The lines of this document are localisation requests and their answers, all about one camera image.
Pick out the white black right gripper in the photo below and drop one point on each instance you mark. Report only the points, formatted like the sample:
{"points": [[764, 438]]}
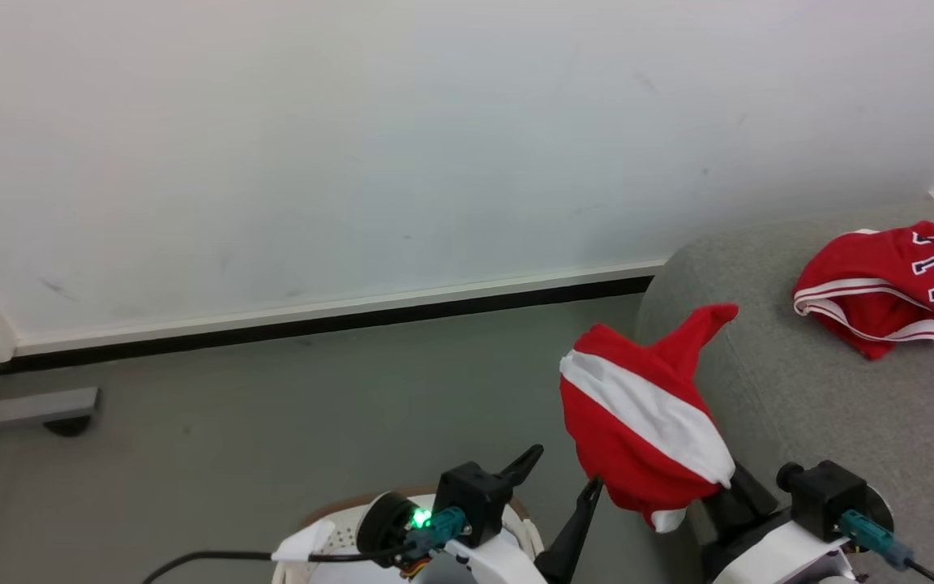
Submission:
{"points": [[767, 560]]}

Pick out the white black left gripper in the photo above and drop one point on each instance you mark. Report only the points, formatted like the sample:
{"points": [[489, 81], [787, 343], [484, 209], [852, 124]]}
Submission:
{"points": [[499, 561]]}

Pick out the red garment wide white stripe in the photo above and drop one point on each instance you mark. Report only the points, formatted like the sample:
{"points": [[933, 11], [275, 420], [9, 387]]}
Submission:
{"points": [[621, 438]]}

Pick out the red jersey with number print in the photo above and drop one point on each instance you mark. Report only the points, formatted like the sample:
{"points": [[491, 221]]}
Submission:
{"points": [[856, 268]]}

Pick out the grey fabric sofa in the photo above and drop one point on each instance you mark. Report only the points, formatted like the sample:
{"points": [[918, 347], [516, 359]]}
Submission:
{"points": [[799, 389]]}

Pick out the white laundry basket brown rim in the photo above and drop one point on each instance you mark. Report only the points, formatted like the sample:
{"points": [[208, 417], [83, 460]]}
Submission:
{"points": [[343, 538]]}

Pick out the white and black baseboard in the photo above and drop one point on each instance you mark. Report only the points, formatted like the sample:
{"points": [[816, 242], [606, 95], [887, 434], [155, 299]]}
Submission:
{"points": [[313, 320]]}

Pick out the black round foot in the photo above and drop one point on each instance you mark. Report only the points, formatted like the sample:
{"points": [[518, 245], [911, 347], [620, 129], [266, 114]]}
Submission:
{"points": [[68, 427]]}

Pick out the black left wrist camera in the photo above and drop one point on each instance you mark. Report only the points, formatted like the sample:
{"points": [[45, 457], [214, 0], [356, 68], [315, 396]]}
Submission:
{"points": [[471, 491]]}

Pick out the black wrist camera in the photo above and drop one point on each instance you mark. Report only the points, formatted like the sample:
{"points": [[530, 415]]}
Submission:
{"points": [[471, 491], [824, 491]]}

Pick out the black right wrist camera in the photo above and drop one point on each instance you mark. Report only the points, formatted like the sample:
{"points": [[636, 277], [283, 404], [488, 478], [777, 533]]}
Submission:
{"points": [[824, 491]]}

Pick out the grey metal frame leg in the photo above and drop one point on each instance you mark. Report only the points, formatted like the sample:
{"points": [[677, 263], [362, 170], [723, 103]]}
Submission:
{"points": [[37, 405]]}

